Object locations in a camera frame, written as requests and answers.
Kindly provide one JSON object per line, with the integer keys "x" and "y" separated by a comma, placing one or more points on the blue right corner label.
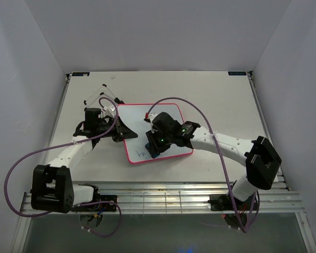
{"x": 236, "y": 73}

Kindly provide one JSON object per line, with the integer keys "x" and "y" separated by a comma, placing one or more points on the aluminium rail frame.
{"x": 172, "y": 183}

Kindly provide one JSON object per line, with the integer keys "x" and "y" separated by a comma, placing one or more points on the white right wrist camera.
{"x": 149, "y": 117}

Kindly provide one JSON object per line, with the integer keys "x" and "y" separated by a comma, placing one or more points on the blue left corner label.
{"x": 83, "y": 74}

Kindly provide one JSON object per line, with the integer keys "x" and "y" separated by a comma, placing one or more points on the blue corner label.
{"x": 236, "y": 73}
{"x": 83, "y": 74}

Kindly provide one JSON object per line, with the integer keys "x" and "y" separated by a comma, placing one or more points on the black wire easel stand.
{"x": 102, "y": 91}

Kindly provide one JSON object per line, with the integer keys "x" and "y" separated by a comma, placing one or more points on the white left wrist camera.
{"x": 109, "y": 110}

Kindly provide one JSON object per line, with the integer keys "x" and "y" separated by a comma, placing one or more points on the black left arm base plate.
{"x": 105, "y": 207}

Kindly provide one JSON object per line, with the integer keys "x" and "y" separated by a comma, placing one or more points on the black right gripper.
{"x": 154, "y": 146}

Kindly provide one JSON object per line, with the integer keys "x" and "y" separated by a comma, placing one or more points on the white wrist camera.
{"x": 149, "y": 117}
{"x": 109, "y": 110}

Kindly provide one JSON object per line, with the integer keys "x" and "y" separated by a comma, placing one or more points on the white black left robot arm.
{"x": 52, "y": 187}

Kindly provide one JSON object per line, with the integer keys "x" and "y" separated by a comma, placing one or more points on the blue bone-shaped eraser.
{"x": 152, "y": 150}

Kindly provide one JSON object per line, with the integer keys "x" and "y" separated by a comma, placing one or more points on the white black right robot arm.
{"x": 258, "y": 156}

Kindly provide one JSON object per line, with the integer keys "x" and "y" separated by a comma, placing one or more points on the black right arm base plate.
{"x": 247, "y": 210}

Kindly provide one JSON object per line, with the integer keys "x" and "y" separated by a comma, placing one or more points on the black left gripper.
{"x": 122, "y": 132}

